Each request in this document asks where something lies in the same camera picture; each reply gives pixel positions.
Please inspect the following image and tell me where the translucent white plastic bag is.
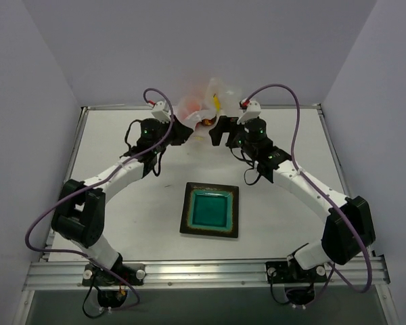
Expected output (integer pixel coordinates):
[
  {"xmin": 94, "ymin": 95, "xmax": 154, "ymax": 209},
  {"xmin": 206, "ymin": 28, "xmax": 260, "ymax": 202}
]
[{"xmin": 173, "ymin": 78, "xmax": 242, "ymax": 131}]

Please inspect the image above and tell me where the dark brown fake fruit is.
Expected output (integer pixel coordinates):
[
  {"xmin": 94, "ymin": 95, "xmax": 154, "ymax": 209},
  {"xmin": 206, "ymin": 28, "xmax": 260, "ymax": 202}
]
[{"xmin": 200, "ymin": 117, "xmax": 217, "ymax": 127}]

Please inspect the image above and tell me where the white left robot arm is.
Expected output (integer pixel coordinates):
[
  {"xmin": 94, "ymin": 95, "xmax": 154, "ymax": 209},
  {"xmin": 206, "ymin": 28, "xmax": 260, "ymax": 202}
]
[{"xmin": 51, "ymin": 117, "xmax": 194, "ymax": 284}]

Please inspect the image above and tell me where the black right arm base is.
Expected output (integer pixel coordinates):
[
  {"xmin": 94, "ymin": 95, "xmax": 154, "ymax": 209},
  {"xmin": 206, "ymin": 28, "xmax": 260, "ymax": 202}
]
[{"xmin": 265, "ymin": 259, "xmax": 328, "ymax": 309}]

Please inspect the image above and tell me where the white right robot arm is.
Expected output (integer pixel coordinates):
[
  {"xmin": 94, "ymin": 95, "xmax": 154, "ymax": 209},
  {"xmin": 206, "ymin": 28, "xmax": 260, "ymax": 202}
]
[{"xmin": 209, "ymin": 116, "xmax": 376, "ymax": 280}]

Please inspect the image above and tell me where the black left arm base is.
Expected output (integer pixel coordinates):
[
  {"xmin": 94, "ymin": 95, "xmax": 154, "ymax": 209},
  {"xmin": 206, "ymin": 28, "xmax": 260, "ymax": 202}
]
[{"xmin": 81, "ymin": 262, "xmax": 146, "ymax": 311}]

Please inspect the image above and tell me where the yellow fake fruit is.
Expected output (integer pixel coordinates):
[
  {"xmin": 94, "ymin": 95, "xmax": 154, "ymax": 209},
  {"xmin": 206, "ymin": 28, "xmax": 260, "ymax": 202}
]
[{"xmin": 212, "ymin": 94, "xmax": 221, "ymax": 112}]

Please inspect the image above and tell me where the teal square ceramic plate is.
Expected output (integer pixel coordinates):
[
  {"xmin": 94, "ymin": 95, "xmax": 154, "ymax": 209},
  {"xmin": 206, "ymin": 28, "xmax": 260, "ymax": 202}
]
[{"xmin": 179, "ymin": 182, "xmax": 240, "ymax": 239}]

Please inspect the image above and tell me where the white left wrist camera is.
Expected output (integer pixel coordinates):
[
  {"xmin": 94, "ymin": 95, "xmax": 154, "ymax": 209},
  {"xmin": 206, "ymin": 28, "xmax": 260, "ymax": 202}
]
[{"xmin": 151, "ymin": 101, "xmax": 171, "ymax": 123}]

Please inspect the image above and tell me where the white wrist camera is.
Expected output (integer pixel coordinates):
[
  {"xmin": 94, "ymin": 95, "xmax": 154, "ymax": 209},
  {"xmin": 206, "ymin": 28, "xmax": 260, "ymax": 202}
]
[
  {"xmin": 151, "ymin": 101, "xmax": 171, "ymax": 123},
  {"xmin": 237, "ymin": 100, "xmax": 261, "ymax": 125}
]

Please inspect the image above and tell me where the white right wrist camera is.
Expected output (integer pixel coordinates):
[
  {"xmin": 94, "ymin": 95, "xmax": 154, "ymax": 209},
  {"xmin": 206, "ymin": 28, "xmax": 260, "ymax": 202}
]
[{"xmin": 237, "ymin": 100, "xmax": 261, "ymax": 125}]

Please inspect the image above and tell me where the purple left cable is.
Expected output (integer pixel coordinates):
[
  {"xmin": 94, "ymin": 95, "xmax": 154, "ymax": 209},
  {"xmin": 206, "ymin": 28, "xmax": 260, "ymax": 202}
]
[{"xmin": 24, "ymin": 87, "xmax": 175, "ymax": 311}]

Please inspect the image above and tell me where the purple cable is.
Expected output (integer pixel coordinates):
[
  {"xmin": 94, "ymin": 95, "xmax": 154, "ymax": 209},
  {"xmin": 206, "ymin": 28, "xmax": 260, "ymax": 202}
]
[
  {"xmin": 240, "ymin": 83, "xmax": 375, "ymax": 294},
  {"xmin": 24, "ymin": 87, "xmax": 175, "ymax": 311}
]

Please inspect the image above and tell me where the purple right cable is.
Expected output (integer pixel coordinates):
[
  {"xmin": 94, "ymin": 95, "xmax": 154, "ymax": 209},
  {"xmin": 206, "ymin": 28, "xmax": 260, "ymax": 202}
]
[{"xmin": 240, "ymin": 83, "xmax": 375, "ymax": 294}]

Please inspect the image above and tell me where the aluminium front rail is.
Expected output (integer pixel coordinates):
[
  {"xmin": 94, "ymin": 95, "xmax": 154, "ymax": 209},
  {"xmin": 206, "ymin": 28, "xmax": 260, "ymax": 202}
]
[{"xmin": 22, "ymin": 255, "xmax": 390, "ymax": 290}]

